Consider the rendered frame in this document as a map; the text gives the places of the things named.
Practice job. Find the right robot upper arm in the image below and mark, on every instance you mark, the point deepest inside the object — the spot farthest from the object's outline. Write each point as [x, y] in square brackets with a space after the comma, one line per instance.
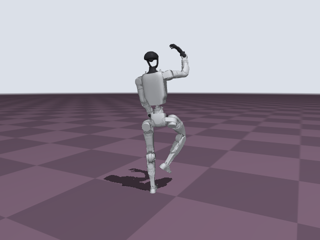
[170, 74]

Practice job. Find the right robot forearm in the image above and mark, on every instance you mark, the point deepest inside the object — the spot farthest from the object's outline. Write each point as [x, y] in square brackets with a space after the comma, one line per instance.
[185, 65]

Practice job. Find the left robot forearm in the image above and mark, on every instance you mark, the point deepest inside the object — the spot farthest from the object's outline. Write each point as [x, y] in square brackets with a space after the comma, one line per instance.
[148, 108]

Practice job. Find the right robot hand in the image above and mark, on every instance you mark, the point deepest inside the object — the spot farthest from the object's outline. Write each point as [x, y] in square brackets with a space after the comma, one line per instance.
[182, 53]

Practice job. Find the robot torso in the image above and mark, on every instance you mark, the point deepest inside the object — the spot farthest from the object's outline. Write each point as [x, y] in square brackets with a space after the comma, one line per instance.
[155, 92]

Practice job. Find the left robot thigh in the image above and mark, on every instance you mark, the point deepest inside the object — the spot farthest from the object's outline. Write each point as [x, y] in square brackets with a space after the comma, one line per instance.
[148, 132]

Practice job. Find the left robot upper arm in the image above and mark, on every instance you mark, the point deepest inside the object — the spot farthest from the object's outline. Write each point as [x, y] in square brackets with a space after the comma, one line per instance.
[140, 89]

